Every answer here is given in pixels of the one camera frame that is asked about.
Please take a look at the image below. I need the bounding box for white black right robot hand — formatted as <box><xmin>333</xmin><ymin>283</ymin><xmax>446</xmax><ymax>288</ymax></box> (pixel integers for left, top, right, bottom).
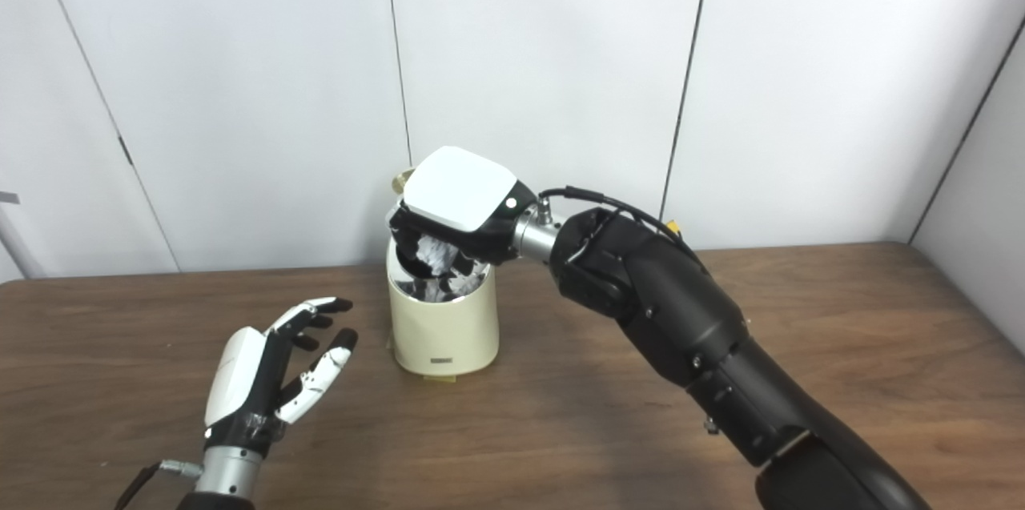
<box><xmin>388</xmin><ymin>146</ymin><xmax>539</xmax><ymax>303</ymax></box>

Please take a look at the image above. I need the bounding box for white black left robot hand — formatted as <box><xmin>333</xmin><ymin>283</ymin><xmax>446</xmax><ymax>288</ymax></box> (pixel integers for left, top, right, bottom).
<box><xmin>203</xmin><ymin>297</ymin><xmax>359</xmax><ymax>456</ymax></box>

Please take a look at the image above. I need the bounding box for white paper ball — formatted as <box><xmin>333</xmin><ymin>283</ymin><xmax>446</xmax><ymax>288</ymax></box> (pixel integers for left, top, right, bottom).
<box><xmin>416</xmin><ymin>236</ymin><xmax>462</xmax><ymax>275</ymax></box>

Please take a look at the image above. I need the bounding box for cream-colored bin body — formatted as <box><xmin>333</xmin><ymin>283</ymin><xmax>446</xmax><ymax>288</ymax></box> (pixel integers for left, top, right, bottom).
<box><xmin>386</xmin><ymin>234</ymin><xmax>500</xmax><ymax>376</ymax></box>

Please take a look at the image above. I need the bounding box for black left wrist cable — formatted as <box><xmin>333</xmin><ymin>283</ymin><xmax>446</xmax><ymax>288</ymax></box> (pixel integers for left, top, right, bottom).
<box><xmin>112</xmin><ymin>460</ymin><xmax>202</xmax><ymax>510</ymax></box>

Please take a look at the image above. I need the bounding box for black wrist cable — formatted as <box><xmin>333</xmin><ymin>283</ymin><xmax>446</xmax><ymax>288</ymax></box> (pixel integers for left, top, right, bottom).
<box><xmin>538</xmin><ymin>186</ymin><xmax>707</xmax><ymax>271</ymax></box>
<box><xmin>112</xmin><ymin>460</ymin><xmax>202</xmax><ymax>510</ymax></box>

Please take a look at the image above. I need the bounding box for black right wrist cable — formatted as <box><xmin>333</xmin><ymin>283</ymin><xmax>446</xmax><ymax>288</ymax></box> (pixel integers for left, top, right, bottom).
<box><xmin>538</xmin><ymin>186</ymin><xmax>707</xmax><ymax>271</ymax></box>

